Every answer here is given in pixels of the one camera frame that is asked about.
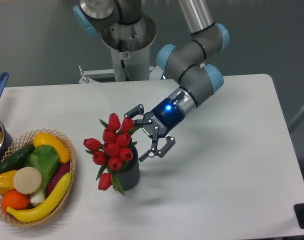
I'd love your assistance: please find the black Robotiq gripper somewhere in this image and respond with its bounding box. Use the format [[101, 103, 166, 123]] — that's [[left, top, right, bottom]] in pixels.
[[124, 97, 184, 162]]

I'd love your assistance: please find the red tulip bouquet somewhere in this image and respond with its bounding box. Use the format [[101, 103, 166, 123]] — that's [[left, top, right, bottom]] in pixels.
[[83, 113, 138, 191]]

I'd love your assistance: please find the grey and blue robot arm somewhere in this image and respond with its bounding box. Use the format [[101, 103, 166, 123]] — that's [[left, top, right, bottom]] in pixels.
[[73, 0, 229, 161]]

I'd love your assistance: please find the dark grey ribbed vase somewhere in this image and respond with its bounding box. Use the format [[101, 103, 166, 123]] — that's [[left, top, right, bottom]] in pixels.
[[106, 147, 140, 195]]

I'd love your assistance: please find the purple sweet potato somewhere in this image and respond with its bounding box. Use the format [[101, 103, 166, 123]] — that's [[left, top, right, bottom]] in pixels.
[[46, 163, 70, 196]]

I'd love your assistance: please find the yellow squash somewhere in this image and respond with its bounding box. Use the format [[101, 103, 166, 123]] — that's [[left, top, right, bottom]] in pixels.
[[33, 132, 70, 164]]

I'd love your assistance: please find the green bok choy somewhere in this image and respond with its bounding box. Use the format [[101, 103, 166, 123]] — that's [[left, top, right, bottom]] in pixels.
[[25, 145, 59, 206]]

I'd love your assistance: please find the yellow banana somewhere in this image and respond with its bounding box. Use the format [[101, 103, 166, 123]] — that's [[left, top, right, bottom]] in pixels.
[[7, 172, 72, 223]]

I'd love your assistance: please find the woven wicker basket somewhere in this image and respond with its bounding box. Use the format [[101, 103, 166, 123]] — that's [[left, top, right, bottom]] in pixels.
[[0, 128, 76, 228]]

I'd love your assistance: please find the beige round disc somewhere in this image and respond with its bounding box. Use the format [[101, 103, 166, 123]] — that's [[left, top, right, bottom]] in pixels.
[[13, 167, 42, 195]]

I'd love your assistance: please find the green cucumber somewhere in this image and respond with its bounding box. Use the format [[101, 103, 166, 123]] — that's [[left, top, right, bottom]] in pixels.
[[0, 144, 35, 174]]

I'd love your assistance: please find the orange fruit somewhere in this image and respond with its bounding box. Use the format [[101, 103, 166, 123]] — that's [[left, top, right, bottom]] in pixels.
[[2, 190, 30, 212]]

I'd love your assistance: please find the yellow bell pepper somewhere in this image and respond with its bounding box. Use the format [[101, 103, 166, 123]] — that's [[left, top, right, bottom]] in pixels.
[[0, 170, 18, 195]]

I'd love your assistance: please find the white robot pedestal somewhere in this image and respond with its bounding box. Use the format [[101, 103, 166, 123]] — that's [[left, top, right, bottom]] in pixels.
[[78, 12, 170, 84]]

